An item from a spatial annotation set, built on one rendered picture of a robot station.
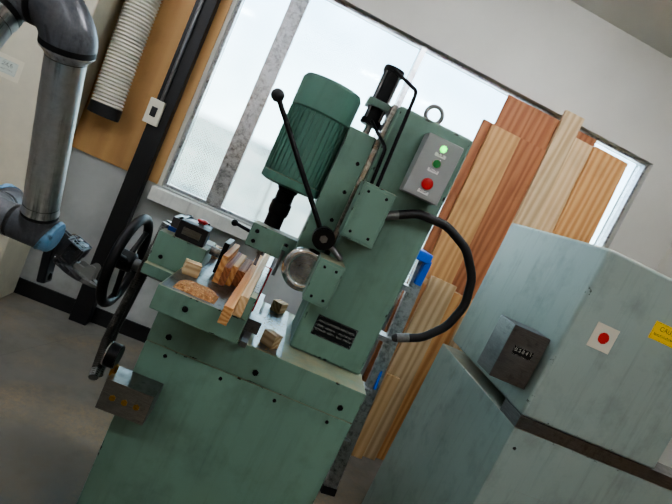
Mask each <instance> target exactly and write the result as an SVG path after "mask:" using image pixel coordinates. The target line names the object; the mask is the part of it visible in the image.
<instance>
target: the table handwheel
mask: <svg viewBox="0 0 672 504"><path fill-rule="evenodd" d="M142 225H144V228H143V233H142V235H141V236H140V238H139V239H138V240H137V242H136V243H135V244H134V246H133V247H132V248H131V249H130V251H129V250H127V249H125V247H126V245H127V244H128V242H129V240H130V239H131V238H132V236H133V235H134V234H135V232H136V231H137V230H138V229H139V228H140V227H141V226H142ZM152 234H153V220H152V218H151V217H150V216H149V215H146V214H142V215H139V216H137V217H136V218H134V219H133V220H132V221H131V222H130V223H129V224H128V225H127V226H126V227H125V229H124V230H123V231H122V233H121V234H120V235H119V237H118V238H117V240H116V242H115V243H114V245H113V247H112V248H111V250H110V252H109V254H108V256H107V258H106V260H105V262H104V265H103V267H102V270H101V272H100V275H99V278H98V282H97V286H96V292H95V297H96V302H97V304H98V305H99V306H101V307H109V306H111V305H113V304H114V303H115V302H117V301H118V300H119V298H120V297H121V296H122V295H123V294H124V293H125V291H126V290H127V288H128V286H130V285H129V284H131V283H130V282H132V280H133V278H134V276H135V273H136V271H137V269H138V267H139V265H140V263H142V262H141V261H143V260H142V259H144V257H145V255H146V253H147V250H148V248H149V245H150V242H151V238H152ZM136 251H137V253H136ZM114 268H118V269H119V273H118V276H117V279H116V282H115V285H114V288H113V290H112V293H111V294H110V295H109V296H107V289H108V285H109V281H110V278H111V276H112V273H113V270H114ZM125 272H127V273H126V274H125ZM124 274H125V276H124Z"/></svg>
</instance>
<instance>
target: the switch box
mask: <svg viewBox="0 0 672 504"><path fill-rule="evenodd" d="M443 145H445V146H446V147H447V149H448V150H447V152H446V153H441V152H440V147H441V146H443ZM463 151H464V149H463V148H462V147H460V146H458V145H455V144H453V143H451V142H449V141H447V140H445V139H443V138H441V137H439V136H437V135H435V134H433V133H427V134H425V135H424V137H423V139H422V141H421V143H420V145H419V148H418V150H417V152H416V154H415V156H414V158H413V160H412V162H411V164H410V166H409V169H408V171H407V173H406V175H405V177H404V179H403V181H402V183H401V185H400V188H399V189H400V190H401V191H404V192H406V193H408V194H410V195H412V196H414V197H416V198H418V199H421V200H423V201H425V202H427V203H429V204H432V205H436V206H437V204H438V202H439V200H440V198H441V196H442V194H443V192H444V190H445V188H446V186H447V184H448V182H449V180H450V178H451V176H452V174H453V172H454V170H455V168H456V165H457V163H458V161H459V159H460V157H461V155H462V153H463ZM436 152H438V153H440V154H442V155H444V156H446V159H445V160H444V159H442V158H440V157H438V156H435V153H436ZM435 159H438V160H440V161H441V166H440V168H438V169H435V168H433V167H432V162H433V160H435ZM428 167H430V168H432V169H434V170H436V171H438V172H439V173H438V175H436V174H434V173H432V172H430V171H428V170H427V169H428ZM425 178H430V179H432V181H433V187H432V188H431V189H429V190H425V189H423V188H422V185H421V183H422V180H423V179H425ZM418 188H420V189H422V190H424V191H426V192H428V193H429V194H428V196H426V195H424V194H422V193H420V192H418V191H417V190H418Z"/></svg>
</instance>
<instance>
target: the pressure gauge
mask: <svg viewBox="0 0 672 504"><path fill-rule="evenodd" d="M124 351H125V345H122V344H120V343H117V342H115V341H113V342H111V343H110V345H109V346H108V348H107V349H106V351H105V353H104V355H103V357H102V360H101V365H103V366H105V367H108V368H110V372H109V374H108V375H109V376H110V375H111V374H112V373H113V374H115V373H117V370H118V368H119V364H118V363H119V361H120V360H121V358H122V356H123V353H124Z"/></svg>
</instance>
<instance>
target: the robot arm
mask: <svg viewBox="0 0 672 504"><path fill-rule="evenodd" d="M24 22H27V23H29V24H31V25H33V26H35V27H36V28H37V31H38V36H37V43H38V45H39V46H40V47H41V48H42V50H43V51H44V54H43V61H42V68H41V75H40V82H39V88H38V95H37V102H36V109H35V116H34V123H33V130H32V137H31V143H30V150H29V157H28V164H27V171H26V178H25V185H24V191H23V192H22V191H21V190H20V189H19V188H17V187H16V186H14V185H13V184H9V183H5V184H2V185H0V234H1V235H4V236H7V237H9V238H12V239H14V240H16V241H19V242H21V243H24V244H26V245H28V246H31V247H33V248H34V249H38V250H41V251H43V254H42V258H41V262H40V267H39V271H38V275H37V279H36V281H37V282H39V283H46V282H49V281H51V280H52V276H53V272H54V268H55V264H56V265H57V266H58V267H59V268H61V270H62V271H63V272H65V273H66V274H67V275H69V276H70V277H72V278H73V279H75V280H77V281H79V282H81V283H83V284H85V285H87V286H89V287H93V288H96V286H97V282H98V281H97V280H96V277H97V275H98V273H99V271H100V269H101V265H100V264H99V263H94V264H92V265H90V264H88V263H87V262H86V261H80V260H81V259H82V258H85V257H86V256H87V254H88V253H89V251H90V250H91V249H92V248H93V247H92V246H91V245H89V244H88V243H87V242H86V241H85V240H84V239H83V238H82V237H80V236H78V235H76V234H70V233H69V232H68V231H67V230H66V225H65V224H64V223H63V222H62V221H61V222H60V221H59V217H60V206H61V201H62V196H63V190H64V185H65V180H66V175H67V169H68V164H69V159H70V153H71V148H72V143H73V138H74V132H75V127H76V122H77V117H78V111H79V106H80V101H81V96H82V90H83V85H84V80H85V75H86V69H87V65H88V64H90V63H92V62H94V61H96V58H97V53H98V36H97V31H96V28H95V24H94V21H93V18H92V16H91V14H90V12H89V10H88V7H87V6H86V4H85V3H84V1H83V0H0V49H1V48H2V46H3V45H4V44H5V43H6V41H7V40H8V39H9V38H10V36H11V35H12V34H13V33H14V32H16V31H17V30H18V29H19V28H20V26H21V25H22V24H23V23H24ZM72 235H74V236H72ZM75 238H76V239H75Z"/></svg>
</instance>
